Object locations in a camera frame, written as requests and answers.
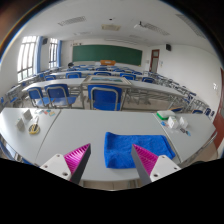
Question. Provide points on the ceiling projector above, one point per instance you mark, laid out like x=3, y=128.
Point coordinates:
x=140, y=26

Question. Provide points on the large window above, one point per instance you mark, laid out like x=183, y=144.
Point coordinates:
x=26, y=58

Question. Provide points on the green and white box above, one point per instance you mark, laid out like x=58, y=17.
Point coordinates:
x=165, y=114

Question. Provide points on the black wall speaker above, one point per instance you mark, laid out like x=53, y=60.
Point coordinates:
x=45, y=41
x=168, y=47

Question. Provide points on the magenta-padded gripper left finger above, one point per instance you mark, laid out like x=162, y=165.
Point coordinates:
x=78, y=160

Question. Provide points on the blue towel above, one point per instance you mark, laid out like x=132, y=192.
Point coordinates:
x=120, y=150

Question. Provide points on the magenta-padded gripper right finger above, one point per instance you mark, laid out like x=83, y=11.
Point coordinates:
x=146, y=161

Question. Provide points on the orange lectern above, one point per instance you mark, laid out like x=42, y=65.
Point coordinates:
x=108, y=62

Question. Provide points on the red-brown side door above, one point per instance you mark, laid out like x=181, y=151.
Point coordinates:
x=220, y=113

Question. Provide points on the framed picture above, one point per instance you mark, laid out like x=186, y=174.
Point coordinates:
x=106, y=80

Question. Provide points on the blue curtain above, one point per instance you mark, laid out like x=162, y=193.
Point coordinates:
x=59, y=53
x=39, y=55

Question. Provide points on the narrow window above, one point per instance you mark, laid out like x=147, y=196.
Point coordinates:
x=53, y=53

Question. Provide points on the rows of grey desks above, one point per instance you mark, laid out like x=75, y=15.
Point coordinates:
x=73, y=82

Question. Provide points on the small white carton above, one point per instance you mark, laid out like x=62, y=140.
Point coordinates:
x=183, y=122
x=173, y=122

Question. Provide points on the brown door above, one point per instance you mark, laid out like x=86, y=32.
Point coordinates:
x=154, y=60

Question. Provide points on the ceiling air vent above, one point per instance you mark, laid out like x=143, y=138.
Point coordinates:
x=110, y=27

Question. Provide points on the group of ceiling lights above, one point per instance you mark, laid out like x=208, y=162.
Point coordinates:
x=71, y=20

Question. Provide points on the group of blue chairs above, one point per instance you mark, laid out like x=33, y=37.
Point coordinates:
x=106, y=98

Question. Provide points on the round blue sticker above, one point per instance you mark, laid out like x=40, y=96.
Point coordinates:
x=188, y=133

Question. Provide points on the green chalkboard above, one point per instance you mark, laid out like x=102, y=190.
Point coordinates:
x=106, y=54

